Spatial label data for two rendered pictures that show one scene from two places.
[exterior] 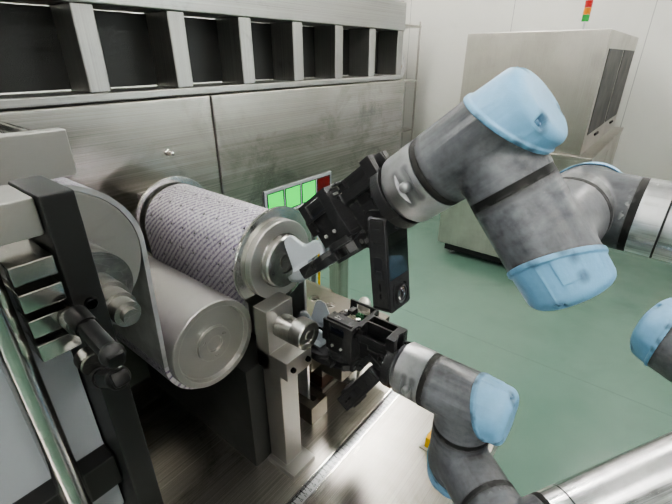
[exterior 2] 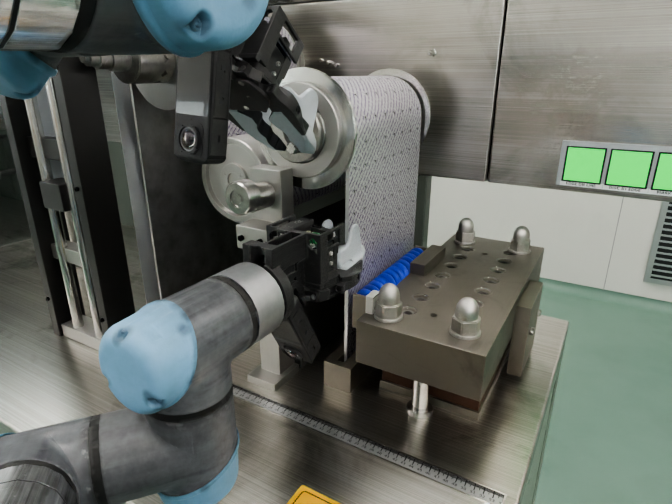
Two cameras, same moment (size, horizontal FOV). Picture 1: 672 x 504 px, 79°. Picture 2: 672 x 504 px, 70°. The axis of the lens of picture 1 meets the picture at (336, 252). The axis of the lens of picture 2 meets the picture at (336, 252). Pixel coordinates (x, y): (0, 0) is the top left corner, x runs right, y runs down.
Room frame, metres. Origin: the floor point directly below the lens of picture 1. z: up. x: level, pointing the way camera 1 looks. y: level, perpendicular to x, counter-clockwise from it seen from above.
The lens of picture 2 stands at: (0.47, -0.53, 1.32)
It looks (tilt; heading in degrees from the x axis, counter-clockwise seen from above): 21 degrees down; 82
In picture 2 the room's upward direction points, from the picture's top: straight up
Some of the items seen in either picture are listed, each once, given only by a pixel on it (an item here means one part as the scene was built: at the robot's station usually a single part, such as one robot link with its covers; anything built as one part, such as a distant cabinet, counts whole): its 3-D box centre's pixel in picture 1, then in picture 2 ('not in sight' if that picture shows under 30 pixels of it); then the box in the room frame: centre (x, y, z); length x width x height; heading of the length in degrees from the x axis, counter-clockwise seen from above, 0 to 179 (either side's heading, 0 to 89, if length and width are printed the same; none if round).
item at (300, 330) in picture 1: (303, 333); (242, 197); (0.44, 0.04, 1.18); 0.04 x 0.02 x 0.04; 142
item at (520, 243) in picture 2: not in sight; (521, 238); (0.89, 0.19, 1.05); 0.04 x 0.04 x 0.04
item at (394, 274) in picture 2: not in sight; (395, 276); (0.65, 0.13, 1.03); 0.21 x 0.04 x 0.03; 52
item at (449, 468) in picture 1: (462, 462); (175, 442); (0.38, -0.17, 1.01); 0.11 x 0.08 x 0.11; 14
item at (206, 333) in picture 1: (161, 309); (286, 166); (0.50, 0.25, 1.18); 0.26 x 0.12 x 0.12; 52
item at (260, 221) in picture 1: (275, 257); (304, 130); (0.52, 0.09, 1.25); 0.15 x 0.01 x 0.15; 142
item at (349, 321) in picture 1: (365, 344); (292, 268); (0.49, -0.04, 1.12); 0.12 x 0.08 x 0.09; 52
